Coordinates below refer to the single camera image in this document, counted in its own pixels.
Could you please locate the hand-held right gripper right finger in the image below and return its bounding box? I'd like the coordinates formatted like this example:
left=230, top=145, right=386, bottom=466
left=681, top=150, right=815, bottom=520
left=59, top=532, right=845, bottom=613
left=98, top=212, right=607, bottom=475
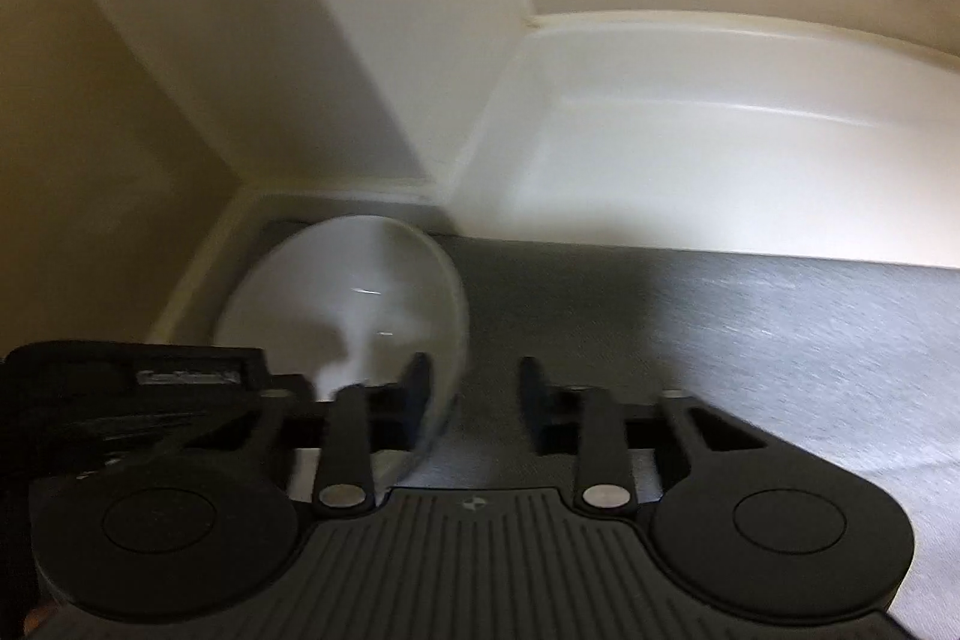
left=520, top=355, right=760, bottom=512

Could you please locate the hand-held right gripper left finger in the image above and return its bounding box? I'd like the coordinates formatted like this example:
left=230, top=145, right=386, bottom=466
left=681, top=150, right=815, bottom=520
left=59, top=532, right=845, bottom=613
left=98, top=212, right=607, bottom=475
left=171, top=353, right=434, bottom=513

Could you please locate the white bowl with blue pattern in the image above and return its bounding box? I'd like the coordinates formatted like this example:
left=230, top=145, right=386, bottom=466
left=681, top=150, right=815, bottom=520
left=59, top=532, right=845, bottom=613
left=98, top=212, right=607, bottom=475
left=214, top=216, right=470, bottom=489

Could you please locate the grey mat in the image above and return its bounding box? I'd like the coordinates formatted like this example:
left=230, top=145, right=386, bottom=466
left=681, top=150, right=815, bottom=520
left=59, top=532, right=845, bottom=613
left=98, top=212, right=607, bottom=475
left=247, top=220, right=960, bottom=615

